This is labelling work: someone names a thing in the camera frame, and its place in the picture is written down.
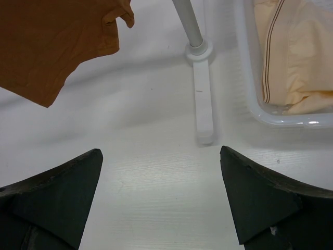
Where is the cream striped underwear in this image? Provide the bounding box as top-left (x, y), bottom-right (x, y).
top-left (253, 0), bottom-right (332, 115)

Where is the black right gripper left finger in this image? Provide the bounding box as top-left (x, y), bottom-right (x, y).
top-left (1, 149), bottom-right (103, 249)

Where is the white clothes rack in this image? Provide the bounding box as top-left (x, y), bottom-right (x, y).
top-left (173, 1), bottom-right (214, 145)

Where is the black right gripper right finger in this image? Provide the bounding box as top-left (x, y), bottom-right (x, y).
top-left (220, 146), bottom-right (332, 249)

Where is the translucent plastic basket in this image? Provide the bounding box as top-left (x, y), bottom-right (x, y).
top-left (234, 1), bottom-right (332, 129)

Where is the brown underwear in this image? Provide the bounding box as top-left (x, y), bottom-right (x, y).
top-left (1, 1), bottom-right (134, 107)

